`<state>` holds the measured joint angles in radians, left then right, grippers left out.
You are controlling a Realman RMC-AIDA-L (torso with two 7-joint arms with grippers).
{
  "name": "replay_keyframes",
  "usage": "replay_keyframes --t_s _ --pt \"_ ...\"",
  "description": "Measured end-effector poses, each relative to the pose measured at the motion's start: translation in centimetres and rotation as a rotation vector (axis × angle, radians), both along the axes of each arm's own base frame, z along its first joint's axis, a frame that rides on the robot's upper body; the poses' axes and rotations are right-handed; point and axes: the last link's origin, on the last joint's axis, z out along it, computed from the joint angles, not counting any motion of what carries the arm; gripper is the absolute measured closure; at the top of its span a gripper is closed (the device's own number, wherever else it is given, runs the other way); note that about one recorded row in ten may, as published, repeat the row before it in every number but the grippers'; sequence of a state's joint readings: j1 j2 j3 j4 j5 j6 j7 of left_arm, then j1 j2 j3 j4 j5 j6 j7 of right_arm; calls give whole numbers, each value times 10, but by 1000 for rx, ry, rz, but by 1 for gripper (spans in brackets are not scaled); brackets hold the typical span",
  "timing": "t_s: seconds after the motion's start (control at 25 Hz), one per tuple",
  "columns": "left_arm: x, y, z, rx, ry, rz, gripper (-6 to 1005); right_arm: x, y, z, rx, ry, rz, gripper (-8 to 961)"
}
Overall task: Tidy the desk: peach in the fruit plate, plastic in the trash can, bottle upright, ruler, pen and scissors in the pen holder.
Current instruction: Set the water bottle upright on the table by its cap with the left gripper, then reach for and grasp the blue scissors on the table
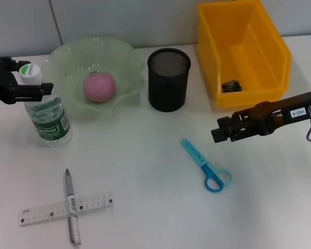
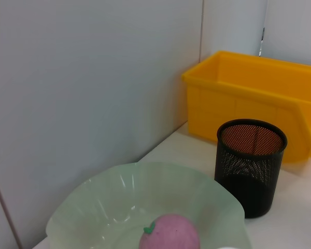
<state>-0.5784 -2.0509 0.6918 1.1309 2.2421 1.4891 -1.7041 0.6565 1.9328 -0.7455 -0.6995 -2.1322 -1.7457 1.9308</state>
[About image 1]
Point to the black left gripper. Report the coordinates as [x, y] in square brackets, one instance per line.
[0, 80]

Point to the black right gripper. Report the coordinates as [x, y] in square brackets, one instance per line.
[280, 111]

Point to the blue plastic scissors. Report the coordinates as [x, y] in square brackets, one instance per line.
[197, 155]

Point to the green plastic wrapper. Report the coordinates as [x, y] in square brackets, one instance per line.
[232, 86]

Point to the clear green-label water bottle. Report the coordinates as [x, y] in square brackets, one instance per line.
[49, 122]

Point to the pink peach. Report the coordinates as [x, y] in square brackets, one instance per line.
[99, 86]

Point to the green glass fruit bowl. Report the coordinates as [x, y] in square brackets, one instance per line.
[67, 67]

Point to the black mesh pen cup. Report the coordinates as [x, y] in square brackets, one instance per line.
[168, 90]

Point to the transparent plastic ruler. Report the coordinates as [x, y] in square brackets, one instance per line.
[41, 214]

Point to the grey pen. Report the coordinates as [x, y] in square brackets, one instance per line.
[73, 207]

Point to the yellow plastic storage bin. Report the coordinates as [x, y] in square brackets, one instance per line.
[248, 64]

